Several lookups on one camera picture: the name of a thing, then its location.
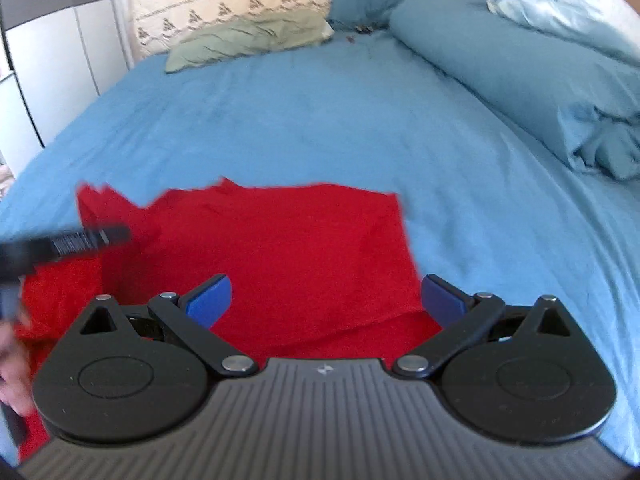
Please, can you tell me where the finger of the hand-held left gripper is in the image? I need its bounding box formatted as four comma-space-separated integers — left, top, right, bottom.
30, 226, 132, 264

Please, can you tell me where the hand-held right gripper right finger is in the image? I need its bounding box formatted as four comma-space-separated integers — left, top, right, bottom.
392, 274, 574, 379

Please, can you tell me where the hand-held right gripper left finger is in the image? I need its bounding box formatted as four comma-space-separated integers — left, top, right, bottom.
77, 274, 259, 379

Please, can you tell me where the red shirt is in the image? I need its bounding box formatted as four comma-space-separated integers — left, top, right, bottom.
14, 176, 444, 463

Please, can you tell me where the person's left hand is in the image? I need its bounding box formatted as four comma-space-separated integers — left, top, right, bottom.
0, 305, 37, 417

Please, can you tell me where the white wardrobe with dark band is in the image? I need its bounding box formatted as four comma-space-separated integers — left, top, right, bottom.
0, 0, 132, 163

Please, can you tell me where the teal duvet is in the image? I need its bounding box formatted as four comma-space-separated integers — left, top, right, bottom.
388, 0, 640, 182

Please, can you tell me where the green pillow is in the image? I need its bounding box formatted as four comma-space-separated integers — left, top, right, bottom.
165, 8, 335, 74

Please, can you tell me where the cream embroidered pillow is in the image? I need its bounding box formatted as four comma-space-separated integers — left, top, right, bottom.
129, 0, 333, 57

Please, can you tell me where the light blue blanket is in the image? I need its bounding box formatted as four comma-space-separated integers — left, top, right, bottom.
487, 0, 640, 63

